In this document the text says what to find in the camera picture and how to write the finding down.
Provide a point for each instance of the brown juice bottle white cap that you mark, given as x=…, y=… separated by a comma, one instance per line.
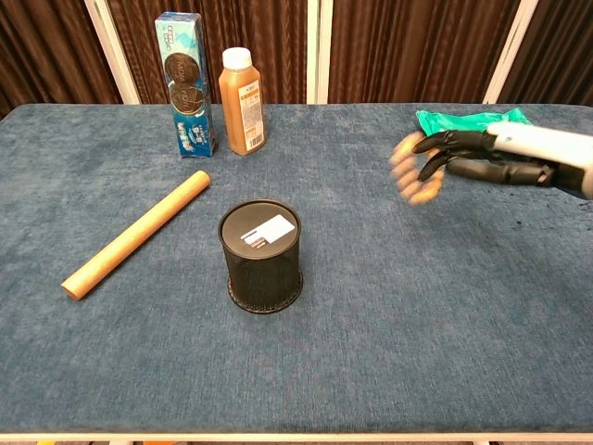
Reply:
x=242, y=111

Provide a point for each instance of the white partition post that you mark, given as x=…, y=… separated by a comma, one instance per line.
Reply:
x=512, y=51
x=319, y=51
x=111, y=51

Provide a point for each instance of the wooden rolling rod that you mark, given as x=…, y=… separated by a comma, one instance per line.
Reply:
x=134, y=236

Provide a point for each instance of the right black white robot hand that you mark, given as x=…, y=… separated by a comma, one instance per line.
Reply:
x=533, y=148

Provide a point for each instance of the blue cookie box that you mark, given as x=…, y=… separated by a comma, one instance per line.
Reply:
x=187, y=92

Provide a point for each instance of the black mesh pen holder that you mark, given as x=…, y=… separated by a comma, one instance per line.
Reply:
x=261, y=269

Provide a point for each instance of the dark brown curtain panel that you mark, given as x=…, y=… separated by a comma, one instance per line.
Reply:
x=259, y=28
x=560, y=51
x=417, y=51
x=51, y=51

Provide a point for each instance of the blue table cloth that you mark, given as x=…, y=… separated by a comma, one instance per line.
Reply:
x=324, y=301

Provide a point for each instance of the green wet wipes pack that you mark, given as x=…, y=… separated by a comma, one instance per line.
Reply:
x=454, y=121

